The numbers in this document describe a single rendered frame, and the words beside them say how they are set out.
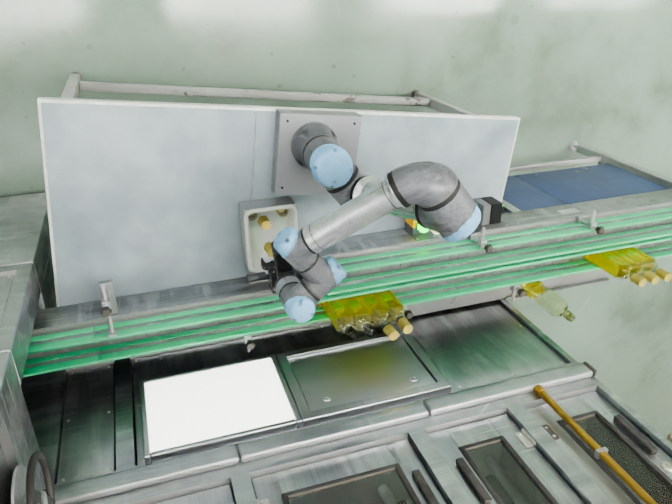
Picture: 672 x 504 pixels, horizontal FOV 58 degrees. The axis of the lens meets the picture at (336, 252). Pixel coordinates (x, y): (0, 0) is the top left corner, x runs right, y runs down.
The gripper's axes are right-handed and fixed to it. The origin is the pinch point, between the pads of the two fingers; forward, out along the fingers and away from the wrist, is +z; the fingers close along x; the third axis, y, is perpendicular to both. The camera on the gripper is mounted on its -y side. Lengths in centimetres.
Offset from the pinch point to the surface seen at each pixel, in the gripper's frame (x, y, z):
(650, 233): 150, 20, -2
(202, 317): -24.1, 17.4, -2.2
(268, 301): -2.3, 18.3, 1.0
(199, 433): -31, 34, -35
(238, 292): -11.0, 15.9, 6.4
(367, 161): 39.0, -19.1, 16.9
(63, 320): -65, 15, 7
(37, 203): -74, -2, 70
